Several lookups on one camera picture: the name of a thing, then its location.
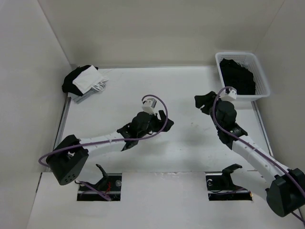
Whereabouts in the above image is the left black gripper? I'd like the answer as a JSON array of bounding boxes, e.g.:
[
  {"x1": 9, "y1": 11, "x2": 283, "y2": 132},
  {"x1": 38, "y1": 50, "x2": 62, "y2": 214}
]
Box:
[{"x1": 138, "y1": 110, "x2": 173, "y2": 139}]

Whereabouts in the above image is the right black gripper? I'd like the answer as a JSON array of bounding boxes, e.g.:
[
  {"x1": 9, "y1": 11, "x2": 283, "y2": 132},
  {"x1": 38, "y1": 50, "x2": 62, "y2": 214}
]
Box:
[{"x1": 194, "y1": 91, "x2": 226, "y2": 130}]

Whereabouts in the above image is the black tank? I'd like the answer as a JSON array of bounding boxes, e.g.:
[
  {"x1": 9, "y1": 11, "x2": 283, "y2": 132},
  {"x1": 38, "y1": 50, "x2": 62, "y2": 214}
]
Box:
[
  {"x1": 220, "y1": 59, "x2": 256, "y2": 95},
  {"x1": 62, "y1": 65, "x2": 90, "y2": 96}
]

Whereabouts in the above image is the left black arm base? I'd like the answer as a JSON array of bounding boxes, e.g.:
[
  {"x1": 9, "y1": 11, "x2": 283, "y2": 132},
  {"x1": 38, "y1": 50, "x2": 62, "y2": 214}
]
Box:
[{"x1": 74, "y1": 164, "x2": 122, "y2": 201}]

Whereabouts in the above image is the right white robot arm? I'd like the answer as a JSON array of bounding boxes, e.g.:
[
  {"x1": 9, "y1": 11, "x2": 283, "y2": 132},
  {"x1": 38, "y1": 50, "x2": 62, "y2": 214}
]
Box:
[{"x1": 194, "y1": 90, "x2": 305, "y2": 217}]

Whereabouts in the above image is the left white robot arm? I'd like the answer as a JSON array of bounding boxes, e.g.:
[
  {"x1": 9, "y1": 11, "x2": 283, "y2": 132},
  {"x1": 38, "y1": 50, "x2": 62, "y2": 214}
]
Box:
[{"x1": 46, "y1": 110, "x2": 174, "y2": 190}]

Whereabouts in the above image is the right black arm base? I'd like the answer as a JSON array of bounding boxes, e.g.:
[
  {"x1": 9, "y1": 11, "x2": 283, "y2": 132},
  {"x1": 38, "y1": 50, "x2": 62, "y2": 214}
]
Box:
[{"x1": 205, "y1": 164, "x2": 253, "y2": 201}]

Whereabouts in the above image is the folded grey tank top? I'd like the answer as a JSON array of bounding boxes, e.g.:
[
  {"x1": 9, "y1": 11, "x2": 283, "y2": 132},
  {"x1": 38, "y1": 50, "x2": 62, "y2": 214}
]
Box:
[{"x1": 68, "y1": 88, "x2": 97, "y2": 104}]

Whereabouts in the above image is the folded white tank top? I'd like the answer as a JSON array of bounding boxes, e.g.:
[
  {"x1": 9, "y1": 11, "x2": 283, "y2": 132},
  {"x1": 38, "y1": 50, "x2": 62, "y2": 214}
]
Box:
[{"x1": 72, "y1": 65, "x2": 109, "y2": 94}]

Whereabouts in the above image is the folded black tank top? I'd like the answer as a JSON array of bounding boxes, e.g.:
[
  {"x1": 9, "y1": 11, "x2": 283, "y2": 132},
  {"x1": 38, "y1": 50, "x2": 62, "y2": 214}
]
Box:
[{"x1": 62, "y1": 65, "x2": 90, "y2": 96}]

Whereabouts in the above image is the white plastic basket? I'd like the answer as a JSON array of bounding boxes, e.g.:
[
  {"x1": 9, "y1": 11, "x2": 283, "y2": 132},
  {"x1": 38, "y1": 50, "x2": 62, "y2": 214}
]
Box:
[{"x1": 215, "y1": 52, "x2": 271, "y2": 102}]

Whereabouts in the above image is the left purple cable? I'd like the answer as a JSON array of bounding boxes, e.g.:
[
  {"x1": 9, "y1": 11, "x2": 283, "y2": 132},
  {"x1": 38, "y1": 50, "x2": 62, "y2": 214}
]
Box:
[{"x1": 39, "y1": 94, "x2": 169, "y2": 167}]

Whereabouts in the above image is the purple cable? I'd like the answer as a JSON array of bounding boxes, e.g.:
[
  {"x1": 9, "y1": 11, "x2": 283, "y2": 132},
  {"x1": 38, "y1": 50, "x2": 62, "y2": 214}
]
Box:
[
  {"x1": 39, "y1": 94, "x2": 169, "y2": 167},
  {"x1": 213, "y1": 86, "x2": 305, "y2": 224}
]

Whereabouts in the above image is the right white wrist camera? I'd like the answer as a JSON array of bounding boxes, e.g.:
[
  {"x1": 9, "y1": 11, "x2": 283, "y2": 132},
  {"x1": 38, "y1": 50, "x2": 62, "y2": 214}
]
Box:
[{"x1": 221, "y1": 88, "x2": 237, "y2": 102}]

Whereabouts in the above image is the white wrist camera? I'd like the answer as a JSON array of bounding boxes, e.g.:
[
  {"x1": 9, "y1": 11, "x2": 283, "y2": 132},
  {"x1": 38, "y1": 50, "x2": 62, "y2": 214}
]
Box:
[
  {"x1": 142, "y1": 98, "x2": 157, "y2": 115},
  {"x1": 221, "y1": 88, "x2": 237, "y2": 102}
]

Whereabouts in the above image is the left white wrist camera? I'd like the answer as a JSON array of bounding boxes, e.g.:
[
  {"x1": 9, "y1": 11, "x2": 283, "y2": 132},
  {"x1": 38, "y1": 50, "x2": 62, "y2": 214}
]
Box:
[{"x1": 142, "y1": 98, "x2": 157, "y2": 115}]

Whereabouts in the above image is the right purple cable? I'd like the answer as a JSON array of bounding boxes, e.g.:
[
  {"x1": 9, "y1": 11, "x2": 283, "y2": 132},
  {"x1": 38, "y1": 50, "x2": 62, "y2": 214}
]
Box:
[{"x1": 213, "y1": 86, "x2": 305, "y2": 224}]

